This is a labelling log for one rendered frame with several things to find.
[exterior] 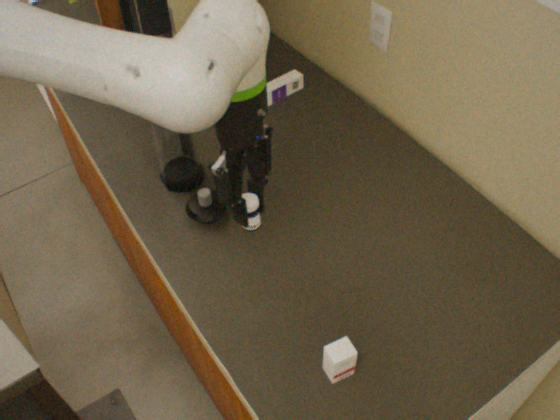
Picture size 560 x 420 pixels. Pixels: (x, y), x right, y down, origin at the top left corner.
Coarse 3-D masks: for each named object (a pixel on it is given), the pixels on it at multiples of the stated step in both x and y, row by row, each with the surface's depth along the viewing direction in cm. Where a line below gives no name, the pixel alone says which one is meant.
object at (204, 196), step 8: (200, 192) 115; (208, 192) 115; (216, 192) 119; (192, 200) 118; (200, 200) 115; (208, 200) 115; (216, 200) 117; (192, 208) 116; (200, 208) 116; (208, 208) 116; (216, 208) 116; (224, 208) 117; (192, 216) 116; (200, 216) 115; (208, 216) 115; (216, 216) 115
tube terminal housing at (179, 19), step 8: (168, 0) 124; (176, 0) 123; (184, 0) 124; (192, 0) 126; (200, 0) 127; (136, 8) 149; (176, 8) 125; (184, 8) 126; (192, 8) 127; (176, 16) 126; (184, 16) 127; (176, 24) 127; (176, 32) 129
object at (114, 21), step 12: (24, 0) 134; (36, 0) 136; (48, 0) 137; (60, 0) 139; (72, 0) 140; (84, 0) 142; (96, 0) 143; (108, 0) 145; (60, 12) 141; (72, 12) 143; (84, 12) 144; (96, 12) 146; (108, 12) 147; (120, 12) 149; (96, 24) 148; (108, 24) 150; (120, 24) 152
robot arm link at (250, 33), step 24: (216, 0) 66; (240, 0) 67; (192, 24) 64; (216, 24) 63; (240, 24) 65; (264, 24) 68; (240, 48) 64; (264, 48) 70; (264, 72) 75; (240, 96) 74
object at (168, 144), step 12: (156, 132) 112; (168, 132) 111; (156, 144) 115; (168, 144) 114; (180, 144) 114; (192, 144) 117; (168, 156) 116; (180, 156) 117; (192, 156) 119; (168, 168) 119; (180, 168) 119; (192, 168) 121; (168, 180) 123; (180, 180) 122
